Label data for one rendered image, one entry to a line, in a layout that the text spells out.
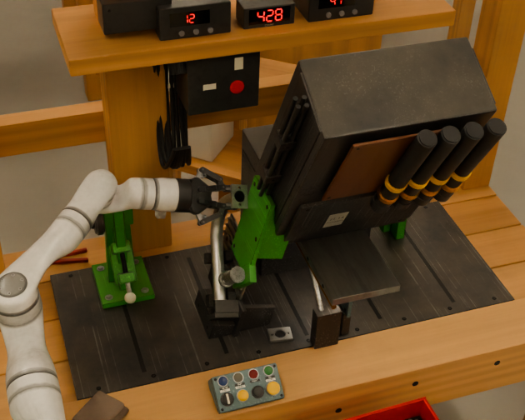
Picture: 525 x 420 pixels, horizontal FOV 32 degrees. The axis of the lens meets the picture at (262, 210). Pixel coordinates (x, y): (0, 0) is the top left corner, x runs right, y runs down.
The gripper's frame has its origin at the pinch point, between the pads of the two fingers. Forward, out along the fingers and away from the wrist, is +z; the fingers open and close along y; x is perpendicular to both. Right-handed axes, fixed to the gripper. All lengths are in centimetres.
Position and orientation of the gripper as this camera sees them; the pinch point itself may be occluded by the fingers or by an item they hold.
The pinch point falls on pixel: (232, 197)
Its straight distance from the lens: 207.2
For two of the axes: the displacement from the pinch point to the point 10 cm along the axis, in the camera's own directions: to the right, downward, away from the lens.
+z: 9.1, 0.4, 4.2
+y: -0.2, -9.9, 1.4
